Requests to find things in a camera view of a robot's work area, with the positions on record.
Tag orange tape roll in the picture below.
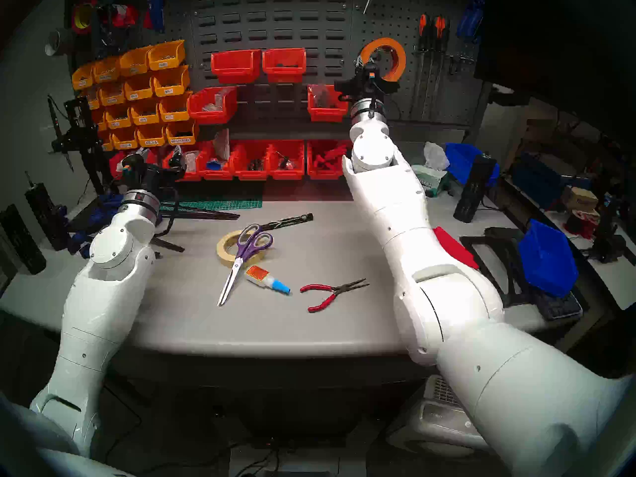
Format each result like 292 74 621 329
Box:
360 37 407 82

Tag white side table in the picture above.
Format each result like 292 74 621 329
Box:
499 175 636 313

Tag glue bottle with blue cap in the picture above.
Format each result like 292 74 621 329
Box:
243 265 292 295

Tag small cardboard box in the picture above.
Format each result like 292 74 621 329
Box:
561 185 599 213

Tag black desktop device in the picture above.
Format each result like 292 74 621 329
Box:
591 195 636 265

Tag black tripod rods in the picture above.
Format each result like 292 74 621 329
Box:
149 203 240 253

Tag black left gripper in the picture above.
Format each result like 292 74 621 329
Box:
130 141 185 190

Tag black cylindrical tool holder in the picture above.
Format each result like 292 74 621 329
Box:
25 170 73 251
453 152 497 223

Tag red wire spool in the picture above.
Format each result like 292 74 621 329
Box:
564 209 600 239

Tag black marker pen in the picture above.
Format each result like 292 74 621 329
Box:
261 213 315 232

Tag Kimtech tissue box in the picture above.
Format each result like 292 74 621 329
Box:
412 142 450 198

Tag orange black handled file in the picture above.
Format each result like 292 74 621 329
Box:
410 13 431 120
430 16 451 116
421 15 443 120

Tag pile of blue clamps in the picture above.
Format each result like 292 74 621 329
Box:
72 192 164 259

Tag black computer monitor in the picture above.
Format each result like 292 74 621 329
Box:
475 0 636 149

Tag green cutting mat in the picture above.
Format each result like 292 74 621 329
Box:
159 180 264 212

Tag black printed frame part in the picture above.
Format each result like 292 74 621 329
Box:
460 228 530 308

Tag black computer keyboard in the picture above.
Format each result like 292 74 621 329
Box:
534 288 583 321

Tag grey pegboard back panel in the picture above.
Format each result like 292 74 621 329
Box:
67 0 492 134

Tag black metal fixture stand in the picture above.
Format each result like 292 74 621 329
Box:
47 94 120 196

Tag red plastic storage bin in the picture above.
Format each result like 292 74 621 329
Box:
307 140 351 180
196 141 238 180
187 87 238 125
432 226 480 270
161 142 202 182
109 151 131 181
232 141 274 180
262 48 307 83
268 140 306 180
308 84 349 122
211 50 261 84

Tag red white tape roll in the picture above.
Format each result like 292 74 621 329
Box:
112 4 140 28

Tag black bar clamp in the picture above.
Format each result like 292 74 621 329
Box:
92 0 137 59

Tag blue plastic storage bin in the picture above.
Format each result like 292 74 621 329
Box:
518 219 579 298
445 143 500 186

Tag white Coway air purifier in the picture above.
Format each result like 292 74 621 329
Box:
388 374 492 457

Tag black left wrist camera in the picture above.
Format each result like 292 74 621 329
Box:
119 151 146 178

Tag beige masking tape roll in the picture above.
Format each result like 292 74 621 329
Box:
216 229 271 269

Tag grey duct tape roll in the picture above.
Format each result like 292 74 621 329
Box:
45 28 75 58

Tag dark blue storage bin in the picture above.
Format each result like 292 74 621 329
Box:
512 151 564 209

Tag red yellow tape roll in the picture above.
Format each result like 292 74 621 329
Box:
71 0 100 34

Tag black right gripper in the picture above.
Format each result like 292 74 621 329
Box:
335 53 399 103

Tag purple handled scissors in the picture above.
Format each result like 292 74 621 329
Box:
217 224 274 308

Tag red handled needle-nose pliers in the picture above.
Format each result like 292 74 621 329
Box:
300 278 371 314

